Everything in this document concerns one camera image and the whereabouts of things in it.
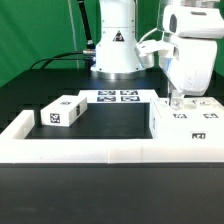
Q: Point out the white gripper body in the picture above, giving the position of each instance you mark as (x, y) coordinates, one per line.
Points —
(191, 34)

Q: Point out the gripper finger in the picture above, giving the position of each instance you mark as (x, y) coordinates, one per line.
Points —
(175, 98)

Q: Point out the white cabinet door panel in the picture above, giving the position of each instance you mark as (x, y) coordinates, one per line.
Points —
(209, 108)

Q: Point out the white cabinet body box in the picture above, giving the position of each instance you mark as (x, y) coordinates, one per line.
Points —
(194, 130)

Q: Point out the white cabinet top block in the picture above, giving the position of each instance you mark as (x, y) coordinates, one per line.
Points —
(64, 110)

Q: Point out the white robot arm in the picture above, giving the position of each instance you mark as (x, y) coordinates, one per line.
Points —
(115, 56)

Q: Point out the white base tag plate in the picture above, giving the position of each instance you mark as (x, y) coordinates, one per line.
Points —
(119, 96)

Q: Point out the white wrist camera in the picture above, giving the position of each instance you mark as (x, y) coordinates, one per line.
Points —
(145, 51)

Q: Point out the white U-shaped obstacle wall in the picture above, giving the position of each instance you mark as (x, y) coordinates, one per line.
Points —
(16, 147)

